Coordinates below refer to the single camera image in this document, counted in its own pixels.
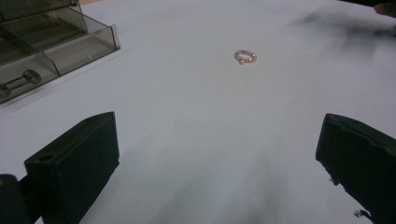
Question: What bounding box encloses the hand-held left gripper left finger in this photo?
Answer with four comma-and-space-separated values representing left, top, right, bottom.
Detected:
23, 111, 120, 224

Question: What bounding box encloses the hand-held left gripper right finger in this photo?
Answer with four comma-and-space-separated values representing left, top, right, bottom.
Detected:
315, 113, 396, 224

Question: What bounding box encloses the smoky clear drawer organizer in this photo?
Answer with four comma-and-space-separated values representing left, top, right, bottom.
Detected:
0, 0, 121, 105

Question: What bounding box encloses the small silver ring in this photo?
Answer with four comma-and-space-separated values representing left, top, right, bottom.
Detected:
233, 49, 259, 65

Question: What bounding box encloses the small metal item in tray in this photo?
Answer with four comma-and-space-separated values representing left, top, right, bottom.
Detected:
21, 68, 43, 86

